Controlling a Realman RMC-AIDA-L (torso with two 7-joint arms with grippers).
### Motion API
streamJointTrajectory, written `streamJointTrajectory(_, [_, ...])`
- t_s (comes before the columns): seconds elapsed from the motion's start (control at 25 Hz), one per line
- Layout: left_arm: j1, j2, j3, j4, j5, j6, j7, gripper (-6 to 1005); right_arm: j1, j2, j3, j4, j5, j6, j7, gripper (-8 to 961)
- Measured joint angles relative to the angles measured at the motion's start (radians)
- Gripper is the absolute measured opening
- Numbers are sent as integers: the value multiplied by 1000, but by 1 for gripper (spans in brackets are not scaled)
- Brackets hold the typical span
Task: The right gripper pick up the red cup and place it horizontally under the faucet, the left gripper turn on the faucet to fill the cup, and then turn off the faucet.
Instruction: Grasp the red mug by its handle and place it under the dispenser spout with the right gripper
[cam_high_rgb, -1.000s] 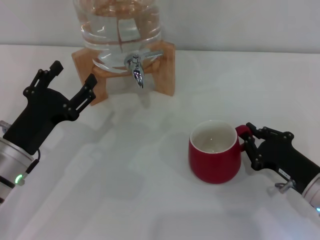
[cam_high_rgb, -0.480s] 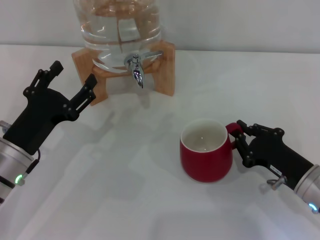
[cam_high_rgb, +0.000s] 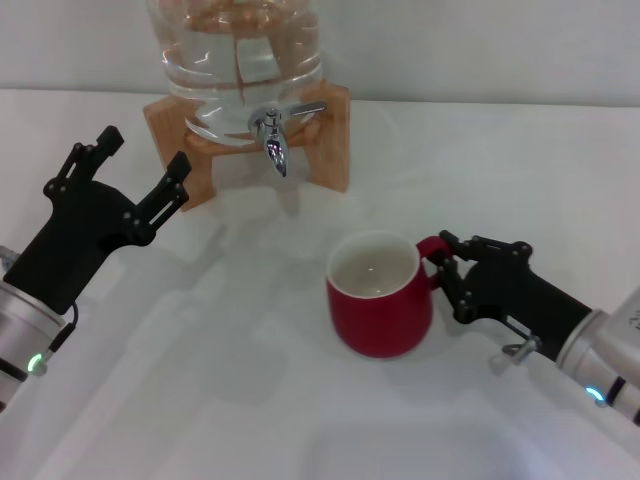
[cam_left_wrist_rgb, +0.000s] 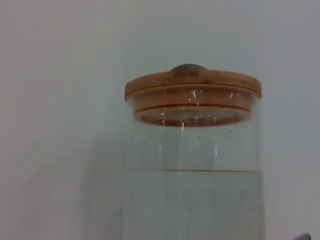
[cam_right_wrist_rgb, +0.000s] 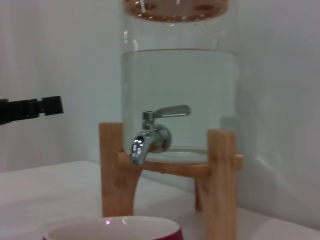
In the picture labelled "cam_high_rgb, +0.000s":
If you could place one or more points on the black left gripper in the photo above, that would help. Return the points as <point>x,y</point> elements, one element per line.
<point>70,235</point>

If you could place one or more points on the wooden dispenser stand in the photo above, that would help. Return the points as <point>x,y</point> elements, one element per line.
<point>330,150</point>

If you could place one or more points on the red cup white inside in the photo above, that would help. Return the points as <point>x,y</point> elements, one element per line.
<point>380,320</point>

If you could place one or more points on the white black wrist camera box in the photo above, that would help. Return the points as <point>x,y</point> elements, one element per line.
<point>627,325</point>

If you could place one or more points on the metal wing bolt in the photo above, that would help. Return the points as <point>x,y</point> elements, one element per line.
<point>7,255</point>
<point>522,350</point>

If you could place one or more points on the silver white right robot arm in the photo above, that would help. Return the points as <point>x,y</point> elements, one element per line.
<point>585,345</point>

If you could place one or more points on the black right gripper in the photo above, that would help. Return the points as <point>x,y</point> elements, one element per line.
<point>515,295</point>

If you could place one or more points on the glass water dispenser jar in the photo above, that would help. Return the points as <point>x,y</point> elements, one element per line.
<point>225,50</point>

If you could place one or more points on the chrome faucet with lever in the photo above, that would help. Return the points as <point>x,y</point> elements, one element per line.
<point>274,145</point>

